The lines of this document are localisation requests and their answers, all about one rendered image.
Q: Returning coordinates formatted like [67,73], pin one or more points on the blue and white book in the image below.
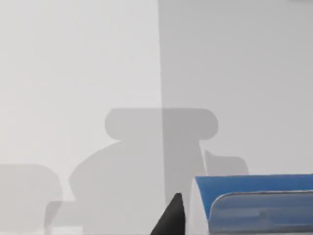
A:
[244,186]

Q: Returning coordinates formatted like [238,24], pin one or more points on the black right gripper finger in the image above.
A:
[174,218]

